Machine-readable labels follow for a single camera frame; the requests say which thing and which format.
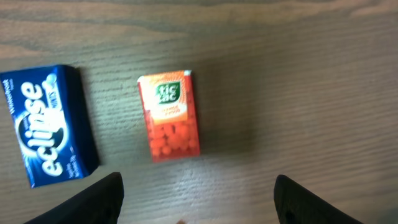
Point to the blue candy pack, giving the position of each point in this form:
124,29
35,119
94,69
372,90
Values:
46,124

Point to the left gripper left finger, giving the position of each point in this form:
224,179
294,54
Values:
96,202

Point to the orange candy box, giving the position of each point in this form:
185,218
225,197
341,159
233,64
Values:
171,137

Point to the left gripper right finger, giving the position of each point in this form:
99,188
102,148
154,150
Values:
298,205

